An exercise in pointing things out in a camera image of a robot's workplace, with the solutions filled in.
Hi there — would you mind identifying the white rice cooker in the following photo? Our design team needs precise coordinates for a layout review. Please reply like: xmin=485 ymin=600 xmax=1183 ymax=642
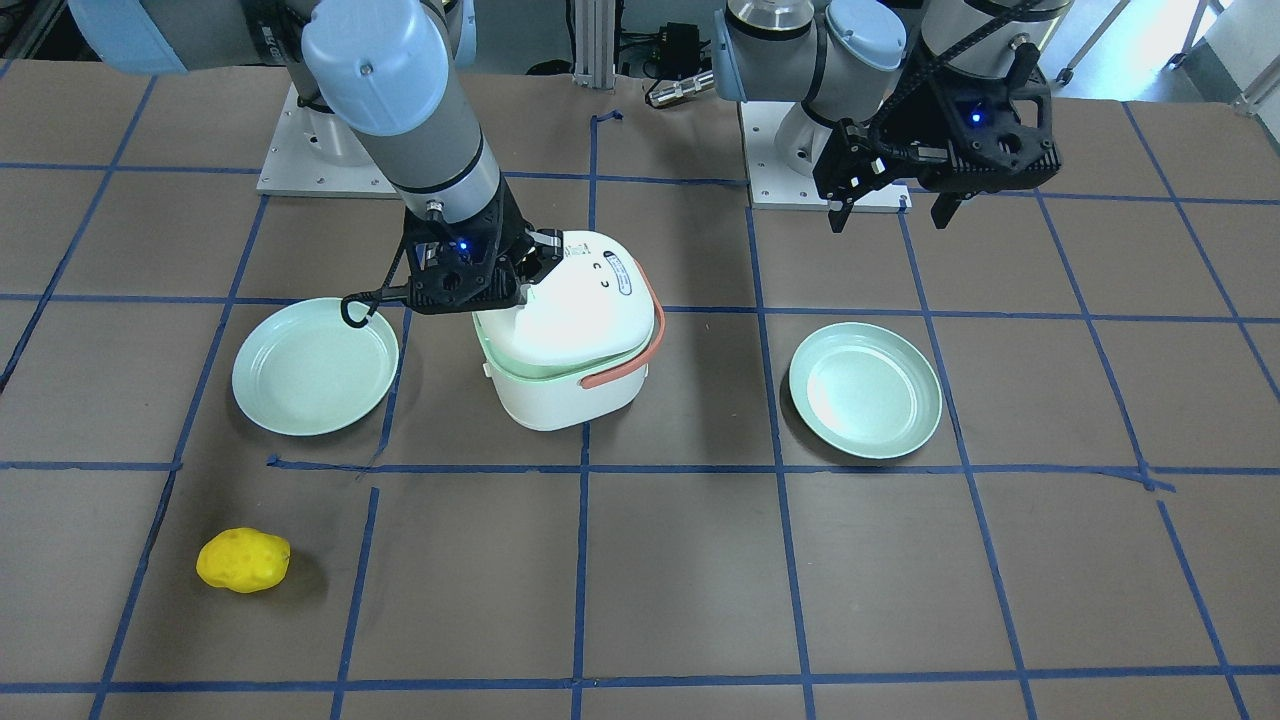
xmin=472 ymin=231 xmax=667 ymax=430

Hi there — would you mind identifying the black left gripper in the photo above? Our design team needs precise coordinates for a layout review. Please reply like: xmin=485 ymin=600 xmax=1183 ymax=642
xmin=812 ymin=61 xmax=1011 ymax=233

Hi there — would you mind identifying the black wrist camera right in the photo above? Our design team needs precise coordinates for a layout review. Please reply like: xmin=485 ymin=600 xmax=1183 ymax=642
xmin=399 ymin=237 xmax=525 ymax=315

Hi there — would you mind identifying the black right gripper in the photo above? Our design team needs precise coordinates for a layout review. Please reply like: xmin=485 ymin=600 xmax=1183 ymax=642
xmin=399 ymin=190 xmax=561 ymax=301

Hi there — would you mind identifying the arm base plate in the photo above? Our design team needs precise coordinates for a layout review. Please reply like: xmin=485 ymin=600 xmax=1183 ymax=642
xmin=739 ymin=100 xmax=913 ymax=213
xmin=256 ymin=86 xmax=398 ymax=199

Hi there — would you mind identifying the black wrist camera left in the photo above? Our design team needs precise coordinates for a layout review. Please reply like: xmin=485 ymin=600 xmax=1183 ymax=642
xmin=908 ymin=44 xmax=1062 ymax=193

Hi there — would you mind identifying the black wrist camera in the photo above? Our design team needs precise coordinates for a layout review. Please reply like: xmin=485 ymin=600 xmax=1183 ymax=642
xmin=908 ymin=44 xmax=1062 ymax=193
xmin=399 ymin=237 xmax=525 ymax=315

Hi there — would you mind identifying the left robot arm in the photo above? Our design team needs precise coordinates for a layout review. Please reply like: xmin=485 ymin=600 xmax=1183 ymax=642
xmin=712 ymin=1 xmax=1070 ymax=232

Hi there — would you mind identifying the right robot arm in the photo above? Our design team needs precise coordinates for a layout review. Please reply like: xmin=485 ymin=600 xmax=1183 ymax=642
xmin=69 ymin=1 xmax=563 ymax=314

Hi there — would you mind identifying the aluminium frame post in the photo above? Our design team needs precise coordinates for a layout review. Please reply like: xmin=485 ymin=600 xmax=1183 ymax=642
xmin=570 ymin=0 xmax=620 ymax=92

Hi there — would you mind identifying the green plate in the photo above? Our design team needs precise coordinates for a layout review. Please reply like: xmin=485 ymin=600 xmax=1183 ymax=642
xmin=230 ymin=299 xmax=401 ymax=437
xmin=788 ymin=322 xmax=943 ymax=459

